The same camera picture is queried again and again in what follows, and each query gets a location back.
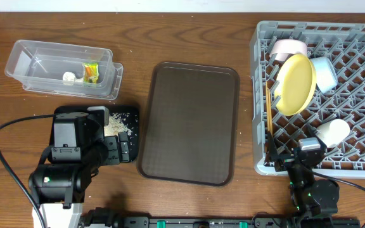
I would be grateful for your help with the rice grains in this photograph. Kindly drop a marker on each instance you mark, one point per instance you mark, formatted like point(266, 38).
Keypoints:
point(122, 122)

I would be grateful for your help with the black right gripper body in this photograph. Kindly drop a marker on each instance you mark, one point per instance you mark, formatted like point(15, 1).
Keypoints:
point(285, 159)

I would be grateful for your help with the grey dishwasher rack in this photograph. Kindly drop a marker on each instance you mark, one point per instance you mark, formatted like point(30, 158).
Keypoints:
point(344, 45)

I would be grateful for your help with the green orange snack wrapper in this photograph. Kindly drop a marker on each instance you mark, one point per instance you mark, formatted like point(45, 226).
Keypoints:
point(91, 72)

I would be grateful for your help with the light blue bowl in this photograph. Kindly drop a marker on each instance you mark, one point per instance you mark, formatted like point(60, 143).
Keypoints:
point(326, 78)

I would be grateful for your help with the dark brown serving tray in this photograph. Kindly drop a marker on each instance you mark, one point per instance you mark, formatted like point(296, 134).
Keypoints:
point(189, 132)

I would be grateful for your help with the white tissue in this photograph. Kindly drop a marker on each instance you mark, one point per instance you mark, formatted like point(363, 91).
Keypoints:
point(70, 79)

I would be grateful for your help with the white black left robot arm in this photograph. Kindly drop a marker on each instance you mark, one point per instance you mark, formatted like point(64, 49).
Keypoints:
point(58, 189)

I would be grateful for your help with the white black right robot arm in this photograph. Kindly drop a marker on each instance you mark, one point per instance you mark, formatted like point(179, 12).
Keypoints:
point(315, 200)

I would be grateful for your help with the yellow round plate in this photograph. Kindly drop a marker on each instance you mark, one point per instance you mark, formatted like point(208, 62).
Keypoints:
point(296, 85)

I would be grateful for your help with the small light green bowl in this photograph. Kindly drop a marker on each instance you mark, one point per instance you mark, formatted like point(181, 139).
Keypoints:
point(333, 132)

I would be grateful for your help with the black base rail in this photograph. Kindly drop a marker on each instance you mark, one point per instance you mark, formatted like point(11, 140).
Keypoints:
point(105, 217)

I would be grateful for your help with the white pink bowl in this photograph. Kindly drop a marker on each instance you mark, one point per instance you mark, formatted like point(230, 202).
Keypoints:
point(283, 48)

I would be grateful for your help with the black rectangular tray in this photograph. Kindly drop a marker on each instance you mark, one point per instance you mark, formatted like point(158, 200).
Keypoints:
point(133, 145)

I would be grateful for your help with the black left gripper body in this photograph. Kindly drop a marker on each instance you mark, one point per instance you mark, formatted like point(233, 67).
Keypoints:
point(111, 153)

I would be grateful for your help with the clear plastic bin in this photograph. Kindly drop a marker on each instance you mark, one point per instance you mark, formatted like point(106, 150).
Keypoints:
point(31, 61)

